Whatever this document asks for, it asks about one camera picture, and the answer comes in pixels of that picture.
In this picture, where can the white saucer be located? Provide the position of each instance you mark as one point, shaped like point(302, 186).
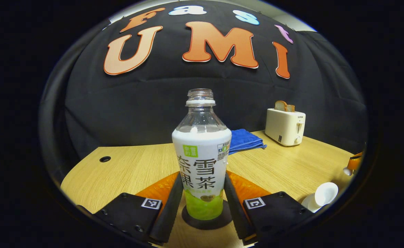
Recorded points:
point(308, 204)

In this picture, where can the clear water bottle green label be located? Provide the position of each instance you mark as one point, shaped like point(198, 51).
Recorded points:
point(202, 155)

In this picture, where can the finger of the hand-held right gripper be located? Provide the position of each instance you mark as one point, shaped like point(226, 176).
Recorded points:
point(355, 162)

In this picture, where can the white teacup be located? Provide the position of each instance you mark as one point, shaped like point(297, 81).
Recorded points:
point(327, 193)

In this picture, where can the blue folded towel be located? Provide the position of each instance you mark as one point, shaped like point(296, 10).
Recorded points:
point(245, 139)

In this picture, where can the black backdrop cloth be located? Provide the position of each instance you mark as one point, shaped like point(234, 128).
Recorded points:
point(136, 103)

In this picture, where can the bread slice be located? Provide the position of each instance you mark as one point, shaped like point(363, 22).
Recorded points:
point(290, 108)
point(280, 105)

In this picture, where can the cream toaster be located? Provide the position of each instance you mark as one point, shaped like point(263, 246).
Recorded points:
point(284, 127)

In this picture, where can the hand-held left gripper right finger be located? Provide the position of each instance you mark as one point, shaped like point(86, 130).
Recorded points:
point(234, 213)

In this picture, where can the black table grommet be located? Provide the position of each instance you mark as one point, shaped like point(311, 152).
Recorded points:
point(105, 159)

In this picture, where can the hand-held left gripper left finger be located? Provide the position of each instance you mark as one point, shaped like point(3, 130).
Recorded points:
point(171, 213)

